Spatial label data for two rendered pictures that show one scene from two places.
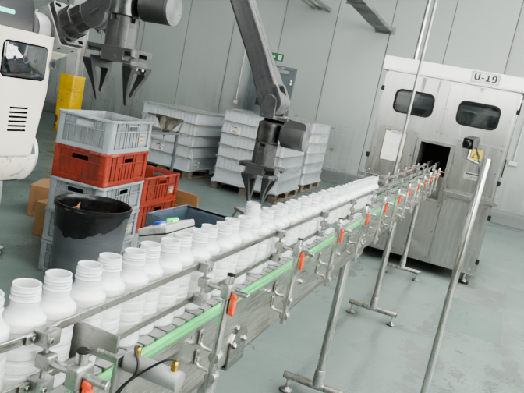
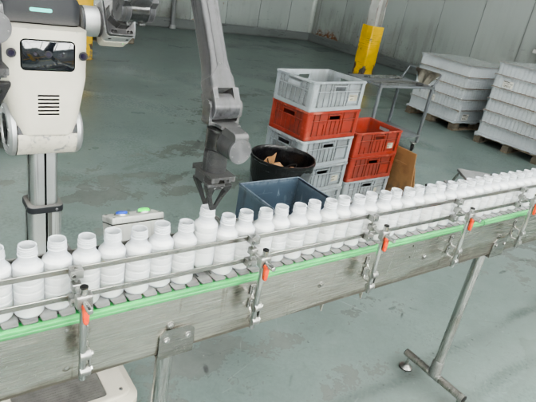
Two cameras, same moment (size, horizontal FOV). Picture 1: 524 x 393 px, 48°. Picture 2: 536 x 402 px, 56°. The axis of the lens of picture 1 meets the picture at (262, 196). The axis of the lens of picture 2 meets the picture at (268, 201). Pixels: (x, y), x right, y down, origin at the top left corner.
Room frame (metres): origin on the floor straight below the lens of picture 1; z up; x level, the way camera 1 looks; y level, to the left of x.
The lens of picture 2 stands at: (0.56, -0.69, 1.74)
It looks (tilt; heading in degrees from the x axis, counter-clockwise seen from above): 24 degrees down; 31
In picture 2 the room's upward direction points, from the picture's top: 10 degrees clockwise
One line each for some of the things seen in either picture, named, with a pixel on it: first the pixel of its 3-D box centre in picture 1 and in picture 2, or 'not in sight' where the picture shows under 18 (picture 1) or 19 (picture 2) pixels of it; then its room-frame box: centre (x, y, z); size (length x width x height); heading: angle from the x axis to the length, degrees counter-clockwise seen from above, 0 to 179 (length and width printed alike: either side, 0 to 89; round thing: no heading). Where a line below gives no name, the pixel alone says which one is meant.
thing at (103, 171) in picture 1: (102, 162); (314, 116); (4.07, 1.15, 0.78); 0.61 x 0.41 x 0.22; 167
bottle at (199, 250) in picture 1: (192, 268); (86, 268); (1.17, 0.11, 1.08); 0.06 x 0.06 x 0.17
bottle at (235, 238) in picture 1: (225, 253); (159, 253); (1.34, 0.06, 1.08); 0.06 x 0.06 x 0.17
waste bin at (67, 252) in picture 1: (86, 253); (275, 198); (3.40, 0.97, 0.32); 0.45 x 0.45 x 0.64
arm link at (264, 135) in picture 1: (270, 132); (219, 138); (1.45, 0.01, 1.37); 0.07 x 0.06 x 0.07; 71
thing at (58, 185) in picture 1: (97, 192); (309, 143); (4.06, 1.14, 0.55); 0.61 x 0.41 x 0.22; 167
